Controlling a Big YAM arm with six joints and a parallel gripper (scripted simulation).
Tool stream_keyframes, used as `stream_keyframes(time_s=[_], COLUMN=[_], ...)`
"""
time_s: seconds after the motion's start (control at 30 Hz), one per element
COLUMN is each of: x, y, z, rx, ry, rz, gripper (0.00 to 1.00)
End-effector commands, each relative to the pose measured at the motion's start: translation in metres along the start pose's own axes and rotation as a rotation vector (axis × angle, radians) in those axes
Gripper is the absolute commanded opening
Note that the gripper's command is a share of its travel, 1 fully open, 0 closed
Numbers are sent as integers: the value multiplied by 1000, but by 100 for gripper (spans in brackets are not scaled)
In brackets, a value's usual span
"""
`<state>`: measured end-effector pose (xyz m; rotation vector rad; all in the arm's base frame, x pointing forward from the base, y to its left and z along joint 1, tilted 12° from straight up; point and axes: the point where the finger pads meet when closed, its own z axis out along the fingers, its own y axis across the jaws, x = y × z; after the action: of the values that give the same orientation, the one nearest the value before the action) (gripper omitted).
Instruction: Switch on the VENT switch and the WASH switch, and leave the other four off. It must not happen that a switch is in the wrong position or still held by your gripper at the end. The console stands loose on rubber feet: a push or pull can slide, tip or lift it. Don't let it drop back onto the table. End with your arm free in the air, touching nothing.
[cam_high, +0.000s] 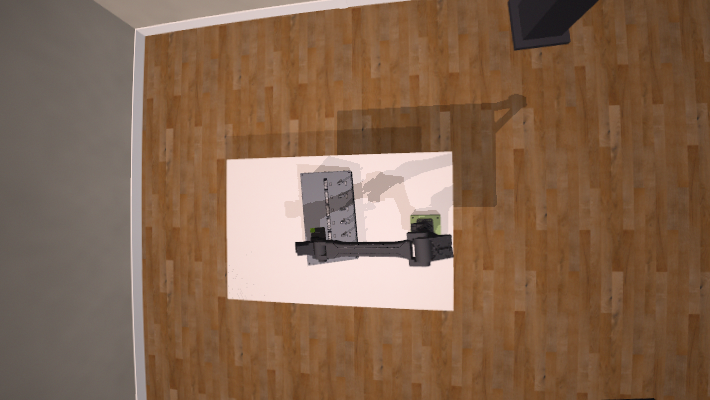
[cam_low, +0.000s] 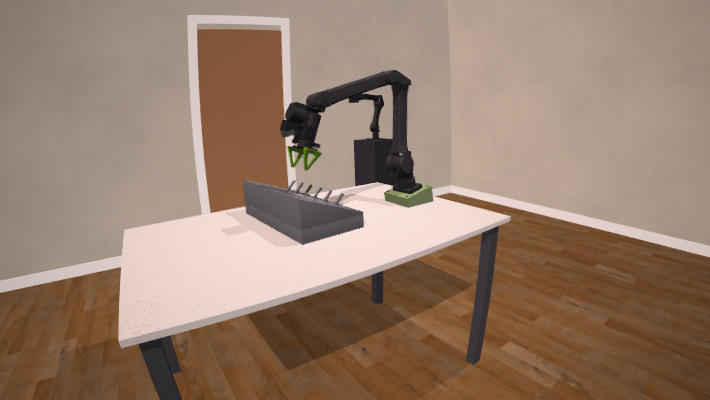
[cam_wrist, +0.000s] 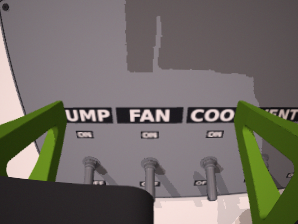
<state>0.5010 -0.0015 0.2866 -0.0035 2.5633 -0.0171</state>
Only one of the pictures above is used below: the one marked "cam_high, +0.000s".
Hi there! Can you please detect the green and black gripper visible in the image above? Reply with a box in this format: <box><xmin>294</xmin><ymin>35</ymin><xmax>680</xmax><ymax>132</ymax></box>
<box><xmin>310</xmin><ymin>227</ymin><xmax>326</xmax><ymax>238</ymax></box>

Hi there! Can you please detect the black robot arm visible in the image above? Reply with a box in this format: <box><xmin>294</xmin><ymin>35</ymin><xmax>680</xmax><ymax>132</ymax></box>
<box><xmin>295</xmin><ymin>219</ymin><xmax>454</xmax><ymax>267</ymax></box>

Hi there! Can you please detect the grey switch panel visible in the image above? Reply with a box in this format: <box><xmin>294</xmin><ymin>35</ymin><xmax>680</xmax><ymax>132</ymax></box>
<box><xmin>300</xmin><ymin>171</ymin><xmax>359</xmax><ymax>266</ymax></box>

